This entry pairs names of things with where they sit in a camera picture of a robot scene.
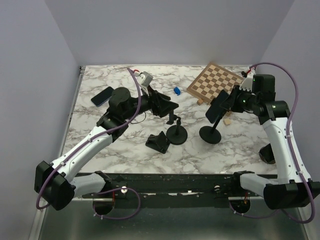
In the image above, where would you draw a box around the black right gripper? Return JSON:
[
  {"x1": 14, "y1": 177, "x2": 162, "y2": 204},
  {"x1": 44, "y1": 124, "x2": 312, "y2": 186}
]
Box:
[{"x1": 221, "y1": 84, "x2": 260, "y2": 113}]

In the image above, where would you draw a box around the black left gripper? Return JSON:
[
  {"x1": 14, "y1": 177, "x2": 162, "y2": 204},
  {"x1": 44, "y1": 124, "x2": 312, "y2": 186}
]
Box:
[{"x1": 122, "y1": 85, "x2": 179, "y2": 120}]

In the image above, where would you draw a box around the black round-base phone stand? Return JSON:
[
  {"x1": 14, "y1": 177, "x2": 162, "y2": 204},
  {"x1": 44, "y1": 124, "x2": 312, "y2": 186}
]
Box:
[{"x1": 166, "y1": 110, "x2": 188, "y2": 145}]

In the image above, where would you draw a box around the dark blue phone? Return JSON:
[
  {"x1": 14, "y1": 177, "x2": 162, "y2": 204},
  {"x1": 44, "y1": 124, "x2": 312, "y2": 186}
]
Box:
[{"x1": 90, "y1": 86, "x2": 114, "y2": 107}]

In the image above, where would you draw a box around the black ball-joint phone stand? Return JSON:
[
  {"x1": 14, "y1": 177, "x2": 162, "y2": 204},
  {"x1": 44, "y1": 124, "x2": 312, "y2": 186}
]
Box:
[{"x1": 199, "y1": 113, "x2": 223, "y2": 145}]

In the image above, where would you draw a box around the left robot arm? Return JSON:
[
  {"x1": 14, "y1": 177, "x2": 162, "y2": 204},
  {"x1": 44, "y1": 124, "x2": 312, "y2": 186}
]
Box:
[{"x1": 34, "y1": 87, "x2": 179, "y2": 211}]

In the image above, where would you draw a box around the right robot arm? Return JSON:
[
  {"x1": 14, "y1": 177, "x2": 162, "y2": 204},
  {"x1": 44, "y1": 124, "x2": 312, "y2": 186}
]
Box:
[{"x1": 226, "y1": 74, "x2": 320, "y2": 210}]

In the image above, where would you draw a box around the black folding phone holder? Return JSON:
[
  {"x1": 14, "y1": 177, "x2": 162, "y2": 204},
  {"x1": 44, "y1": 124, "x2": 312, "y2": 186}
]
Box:
[{"x1": 145, "y1": 131, "x2": 170, "y2": 154}]

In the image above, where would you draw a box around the brown round phone stand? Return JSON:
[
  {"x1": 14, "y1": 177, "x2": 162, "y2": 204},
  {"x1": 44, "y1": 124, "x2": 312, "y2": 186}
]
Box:
[{"x1": 258, "y1": 143, "x2": 276, "y2": 165}]

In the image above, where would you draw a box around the blue plastic piece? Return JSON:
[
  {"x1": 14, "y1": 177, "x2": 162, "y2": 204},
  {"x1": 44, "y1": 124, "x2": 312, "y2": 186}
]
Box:
[{"x1": 173, "y1": 87, "x2": 181, "y2": 96}]

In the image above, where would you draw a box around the light wooden cube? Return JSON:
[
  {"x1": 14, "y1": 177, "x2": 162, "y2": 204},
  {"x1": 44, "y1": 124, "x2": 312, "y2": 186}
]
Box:
[{"x1": 223, "y1": 118, "x2": 231, "y2": 126}]

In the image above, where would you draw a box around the wooden chessboard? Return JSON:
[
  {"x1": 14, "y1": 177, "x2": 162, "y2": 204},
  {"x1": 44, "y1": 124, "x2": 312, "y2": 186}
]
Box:
[{"x1": 186, "y1": 62, "x2": 243, "y2": 104}]

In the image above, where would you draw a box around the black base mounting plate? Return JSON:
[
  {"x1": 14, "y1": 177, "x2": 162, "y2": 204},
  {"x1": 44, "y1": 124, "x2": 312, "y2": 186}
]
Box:
[{"x1": 83, "y1": 172, "x2": 257, "y2": 213}]

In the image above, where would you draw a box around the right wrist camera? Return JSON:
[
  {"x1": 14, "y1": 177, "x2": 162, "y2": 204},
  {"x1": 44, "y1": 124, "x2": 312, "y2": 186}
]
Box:
[{"x1": 239, "y1": 69, "x2": 256, "y2": 92}]

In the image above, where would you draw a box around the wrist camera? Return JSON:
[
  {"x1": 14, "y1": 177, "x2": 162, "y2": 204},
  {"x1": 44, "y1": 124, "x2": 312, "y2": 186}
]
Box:
[
  {"x1": 137, "y1": 71, "x2": 154, "y2": 88},
  {"x1": 239, "y1": 69, "x2": 256, "y2": 92}
]

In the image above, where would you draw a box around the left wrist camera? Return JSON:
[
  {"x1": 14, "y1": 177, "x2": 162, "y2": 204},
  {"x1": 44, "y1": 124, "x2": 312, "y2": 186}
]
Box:
[{"x1": 137, "y1": 71, "x2": 154, "y2": 88}]

